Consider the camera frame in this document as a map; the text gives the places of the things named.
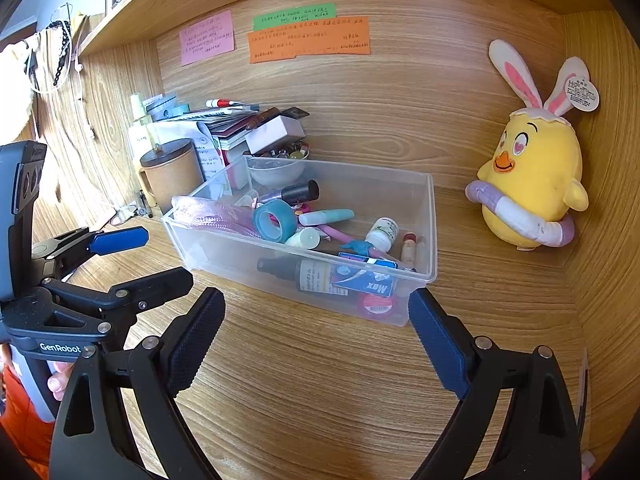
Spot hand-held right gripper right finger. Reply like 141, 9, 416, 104
407, 287, 583, 480

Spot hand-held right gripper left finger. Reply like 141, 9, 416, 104
47, 287, 227, 480

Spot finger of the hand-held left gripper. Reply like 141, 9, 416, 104
31, 226, 150, 277
47, 266, 195, 326

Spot dark labelled spray bottle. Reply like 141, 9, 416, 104
256, 256, 336, 295

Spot clear plastic storage box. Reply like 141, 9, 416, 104
161, 154, 438, 328

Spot person's left hand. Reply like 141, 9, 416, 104
47, 360, 76, 401

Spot red round tin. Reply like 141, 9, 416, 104
359, 292, 398, 318

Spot brown lidded cup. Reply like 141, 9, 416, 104
138, 138, 206, 216

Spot pink knit pouch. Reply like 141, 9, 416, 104
171, 196, 261, 238

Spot blue staple box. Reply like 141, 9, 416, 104
332, 262, 401, 297

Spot blue white pen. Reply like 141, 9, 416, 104
339, 251, 401, 268

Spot white printed paper sheets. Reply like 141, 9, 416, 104
192, 135, 231, 181

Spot teal clip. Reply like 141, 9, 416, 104
340, 239, 376, 261

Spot white bottle green label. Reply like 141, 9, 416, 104
365, 217, 401, 252

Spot teal tape roll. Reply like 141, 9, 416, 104
252, 199, 296, 242

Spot yellow-green spray bottle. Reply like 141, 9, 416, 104
130, 92, 153, 128

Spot white blue packets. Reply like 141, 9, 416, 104
142, 92, 178, 122

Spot white round jar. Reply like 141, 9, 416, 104
286, 227, 321, 250

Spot stack of booklets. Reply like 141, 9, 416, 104
150, 105, 261, 137

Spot bowl of glass beads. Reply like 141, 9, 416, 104
248, 142, 313, 186

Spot white blue tube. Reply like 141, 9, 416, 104
298, 208, 357, 227

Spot purple lipstick tube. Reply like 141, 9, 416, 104
260, 180, 321, 206

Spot white cardboard box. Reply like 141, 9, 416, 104
244, 116, 306, 156

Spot brown hair clip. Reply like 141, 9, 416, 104
245, 106, 311, 131

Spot yellow chick plush toy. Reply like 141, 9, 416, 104
465, 39, 601, 252

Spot cream cloth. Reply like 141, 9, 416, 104
0, 35, 36, 131

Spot pink paper note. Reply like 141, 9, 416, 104
179, 9, 236, 67

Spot wooden shelf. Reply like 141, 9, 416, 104
77, 0, 640, 58

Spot orange paper note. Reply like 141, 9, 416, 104
246, 16, 372, 65

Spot green paper note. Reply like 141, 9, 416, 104
252, 4, 337, 31

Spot wire-rim glasses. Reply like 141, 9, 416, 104
111, 201, 143, 226

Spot white cord loop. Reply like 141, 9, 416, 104
30, 2, 83, 96

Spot black chain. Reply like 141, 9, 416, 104
52, 20, 76, 88

